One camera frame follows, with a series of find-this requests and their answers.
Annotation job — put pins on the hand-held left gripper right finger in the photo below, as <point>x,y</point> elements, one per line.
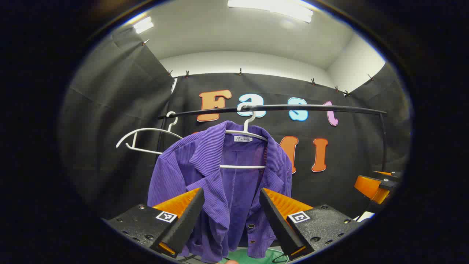
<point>278,223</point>

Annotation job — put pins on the green laundry hamper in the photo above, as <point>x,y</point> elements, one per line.
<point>253,258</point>

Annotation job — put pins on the white plastic hanger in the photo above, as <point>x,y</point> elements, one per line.
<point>144,129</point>
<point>242,167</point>

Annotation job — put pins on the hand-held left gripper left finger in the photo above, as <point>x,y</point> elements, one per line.
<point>185,223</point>

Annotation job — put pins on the small ceiling light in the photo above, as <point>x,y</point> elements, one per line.
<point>143,25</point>

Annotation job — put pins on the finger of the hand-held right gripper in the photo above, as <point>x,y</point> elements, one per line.
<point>384,173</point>
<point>368,187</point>

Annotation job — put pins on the long ceiling light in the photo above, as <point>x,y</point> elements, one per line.
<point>271,7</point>

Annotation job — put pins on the black backdrop cloth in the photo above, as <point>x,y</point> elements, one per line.
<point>110,110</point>

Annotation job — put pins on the black clothes rack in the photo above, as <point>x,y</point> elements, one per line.
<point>311,107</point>

